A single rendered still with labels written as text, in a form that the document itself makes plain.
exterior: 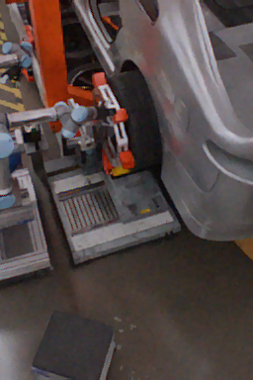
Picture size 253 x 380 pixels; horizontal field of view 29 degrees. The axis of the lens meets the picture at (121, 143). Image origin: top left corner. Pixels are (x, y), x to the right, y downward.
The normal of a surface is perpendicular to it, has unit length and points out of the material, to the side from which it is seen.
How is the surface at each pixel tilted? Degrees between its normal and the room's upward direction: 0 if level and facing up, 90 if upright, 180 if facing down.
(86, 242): 0
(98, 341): 0
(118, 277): 0
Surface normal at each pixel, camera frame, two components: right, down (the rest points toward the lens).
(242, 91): 0.12, -0.37
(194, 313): 0.00, -0.68
